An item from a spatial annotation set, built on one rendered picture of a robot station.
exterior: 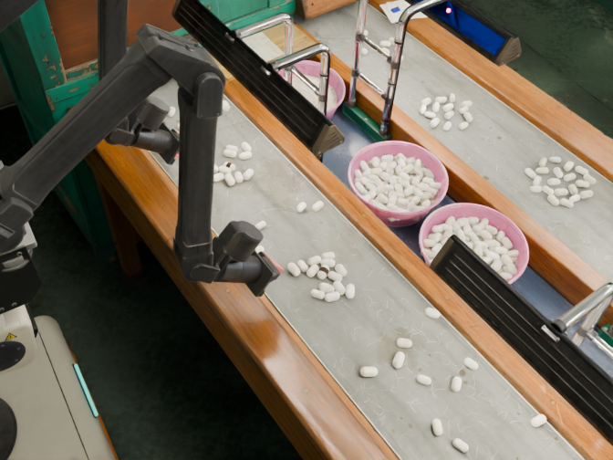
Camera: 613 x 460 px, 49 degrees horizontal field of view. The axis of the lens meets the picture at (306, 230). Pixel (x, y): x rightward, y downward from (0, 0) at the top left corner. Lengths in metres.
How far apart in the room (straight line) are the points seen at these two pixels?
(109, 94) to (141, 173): 0.80
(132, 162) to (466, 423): 1.06
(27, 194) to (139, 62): 0.26
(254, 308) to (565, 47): 2.72
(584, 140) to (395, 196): 0.60
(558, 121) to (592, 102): 1.45
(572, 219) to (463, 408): 0.64
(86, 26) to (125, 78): 0.95
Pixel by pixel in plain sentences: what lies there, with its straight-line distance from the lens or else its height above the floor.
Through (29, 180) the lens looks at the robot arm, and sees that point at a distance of 1.07.
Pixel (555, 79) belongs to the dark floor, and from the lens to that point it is 3.61.
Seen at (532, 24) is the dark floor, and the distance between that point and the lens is 3.97.
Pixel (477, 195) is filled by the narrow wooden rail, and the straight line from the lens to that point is 1.81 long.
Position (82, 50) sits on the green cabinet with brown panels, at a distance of 1.98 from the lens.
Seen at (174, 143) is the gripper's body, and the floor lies 0.89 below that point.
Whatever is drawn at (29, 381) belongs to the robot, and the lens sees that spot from 2.08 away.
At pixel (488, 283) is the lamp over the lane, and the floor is 1.10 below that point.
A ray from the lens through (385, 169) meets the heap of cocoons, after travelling 1.85.
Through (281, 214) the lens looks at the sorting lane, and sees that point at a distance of 1.70.
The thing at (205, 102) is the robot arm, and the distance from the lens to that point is 1.02.
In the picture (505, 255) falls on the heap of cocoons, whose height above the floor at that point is 0.75.
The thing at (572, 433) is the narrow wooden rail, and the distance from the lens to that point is 1.49.
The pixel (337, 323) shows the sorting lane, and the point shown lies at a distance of 1.52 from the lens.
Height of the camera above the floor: 2.03
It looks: 50 degrees down
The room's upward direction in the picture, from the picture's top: 3 degrees clockwise
